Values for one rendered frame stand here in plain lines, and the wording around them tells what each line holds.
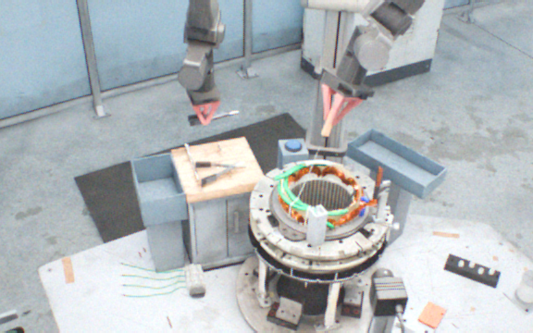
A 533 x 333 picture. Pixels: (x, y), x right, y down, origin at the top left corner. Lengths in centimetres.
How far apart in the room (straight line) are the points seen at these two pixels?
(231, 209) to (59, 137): 217
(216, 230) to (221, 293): 17
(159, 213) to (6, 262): 153
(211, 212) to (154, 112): 220
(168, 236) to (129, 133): 199
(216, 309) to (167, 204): 30
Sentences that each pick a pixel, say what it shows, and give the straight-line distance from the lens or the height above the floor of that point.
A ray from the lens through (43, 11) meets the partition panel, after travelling 336.
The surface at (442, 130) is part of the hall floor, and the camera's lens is 368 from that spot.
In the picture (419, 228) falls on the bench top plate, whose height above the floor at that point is 78.
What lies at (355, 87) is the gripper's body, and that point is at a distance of 118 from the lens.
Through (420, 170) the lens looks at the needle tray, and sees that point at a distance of 164.
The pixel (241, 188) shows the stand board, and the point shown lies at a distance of 147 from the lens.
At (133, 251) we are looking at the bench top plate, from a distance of 173.
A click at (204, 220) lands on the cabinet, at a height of 96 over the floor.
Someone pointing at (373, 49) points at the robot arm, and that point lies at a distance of 111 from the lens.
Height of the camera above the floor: 202
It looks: 39 degrees down
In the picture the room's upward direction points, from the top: 2 degrees clockwise
